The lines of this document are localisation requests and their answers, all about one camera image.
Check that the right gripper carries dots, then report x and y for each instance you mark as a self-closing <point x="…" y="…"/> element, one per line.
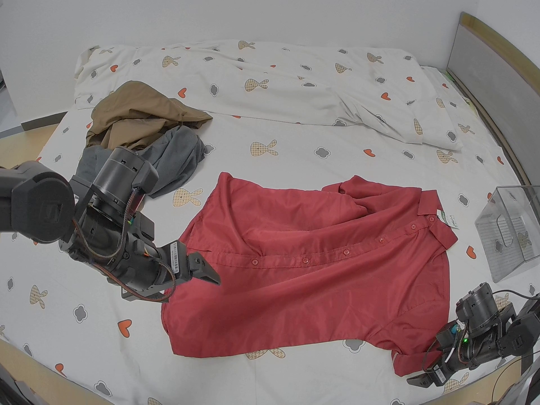
<point x="468" y="355"/>

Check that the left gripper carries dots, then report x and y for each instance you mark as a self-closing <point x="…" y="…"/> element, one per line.
<point x="126" y="268"/>

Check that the red shirt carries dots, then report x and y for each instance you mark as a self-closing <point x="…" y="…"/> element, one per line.
<point x="316" y="268"/>

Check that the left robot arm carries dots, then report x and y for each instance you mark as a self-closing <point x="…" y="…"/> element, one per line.
<point x="38" y="205"/>

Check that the grey garment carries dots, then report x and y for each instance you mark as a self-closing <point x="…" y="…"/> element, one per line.
<point x="177" y="158"/>

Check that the bed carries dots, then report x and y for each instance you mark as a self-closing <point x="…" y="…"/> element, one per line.
<point x="316" y="150"/>

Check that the clear plastic box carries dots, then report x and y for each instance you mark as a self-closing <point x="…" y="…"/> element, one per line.
<point x="506" y="234"/>

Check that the brown garment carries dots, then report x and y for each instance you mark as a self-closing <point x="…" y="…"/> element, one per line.
<point x="135" y="103"/>

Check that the white printed quilt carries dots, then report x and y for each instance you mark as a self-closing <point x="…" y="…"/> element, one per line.
<point x="295" y="78"/>

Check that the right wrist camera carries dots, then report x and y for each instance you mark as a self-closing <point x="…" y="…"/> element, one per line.
<point x="447" y="336"/>

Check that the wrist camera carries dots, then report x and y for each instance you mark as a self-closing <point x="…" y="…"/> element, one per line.
<point x="144" y="226"/>
<point x="447" y="336"/>

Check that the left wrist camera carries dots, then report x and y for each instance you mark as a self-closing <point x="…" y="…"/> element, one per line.
<point x="144" y="226"/>

